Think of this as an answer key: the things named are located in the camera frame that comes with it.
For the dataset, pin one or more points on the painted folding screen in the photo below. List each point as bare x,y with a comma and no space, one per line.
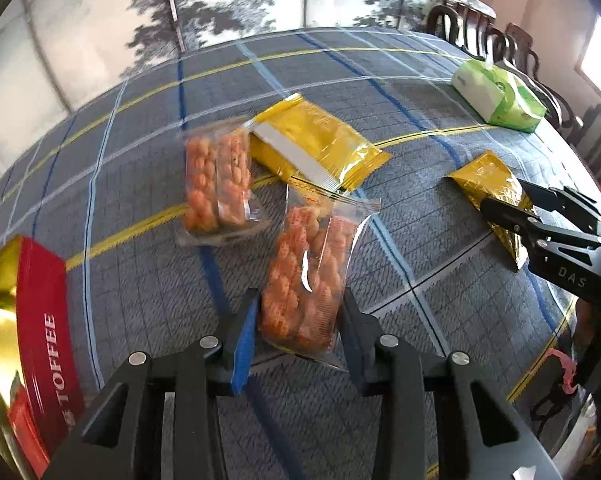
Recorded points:
105,35

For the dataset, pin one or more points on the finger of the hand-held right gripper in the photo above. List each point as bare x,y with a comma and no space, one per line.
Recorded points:
505,215
545,195

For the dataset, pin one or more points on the blue plaid tablecloth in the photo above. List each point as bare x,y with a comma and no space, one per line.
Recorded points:
130,185

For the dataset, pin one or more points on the green tissue pack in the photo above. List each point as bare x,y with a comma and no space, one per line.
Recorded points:
495,95

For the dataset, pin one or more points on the pink plastic strip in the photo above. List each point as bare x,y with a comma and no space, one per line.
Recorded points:
563,370

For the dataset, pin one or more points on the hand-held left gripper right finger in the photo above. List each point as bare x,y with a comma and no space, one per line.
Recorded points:
360,360

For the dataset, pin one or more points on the red and gold tin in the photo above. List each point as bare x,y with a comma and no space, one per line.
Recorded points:
45,300

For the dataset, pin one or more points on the red snack packet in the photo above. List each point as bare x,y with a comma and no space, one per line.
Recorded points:
25,420

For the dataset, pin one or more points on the yellow snack packet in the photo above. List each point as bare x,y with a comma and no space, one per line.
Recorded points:
490,180
325,140

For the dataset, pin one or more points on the clear bag of peanuts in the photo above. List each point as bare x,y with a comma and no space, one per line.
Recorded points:
215,180
300,280

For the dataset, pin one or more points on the dark wooden chair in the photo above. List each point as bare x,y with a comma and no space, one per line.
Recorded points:
520,50
598,135
460,20

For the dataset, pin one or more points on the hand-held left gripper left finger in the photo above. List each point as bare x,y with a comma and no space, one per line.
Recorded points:
243,350

